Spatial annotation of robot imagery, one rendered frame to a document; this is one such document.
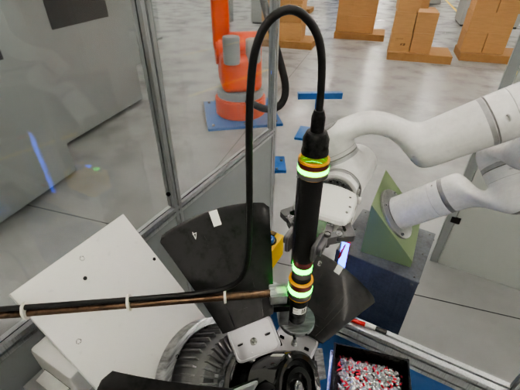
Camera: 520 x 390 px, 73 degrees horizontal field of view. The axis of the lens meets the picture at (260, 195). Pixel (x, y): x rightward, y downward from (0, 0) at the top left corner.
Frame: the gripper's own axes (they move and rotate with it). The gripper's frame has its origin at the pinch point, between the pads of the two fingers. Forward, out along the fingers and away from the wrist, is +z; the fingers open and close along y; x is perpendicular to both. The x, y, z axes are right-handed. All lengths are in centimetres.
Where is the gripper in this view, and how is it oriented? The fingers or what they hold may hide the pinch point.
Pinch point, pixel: (303, 242)
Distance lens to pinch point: 57.9
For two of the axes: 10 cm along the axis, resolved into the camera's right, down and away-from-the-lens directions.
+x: 0.1, -8.2, -5.7
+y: -8.7, -2.8, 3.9
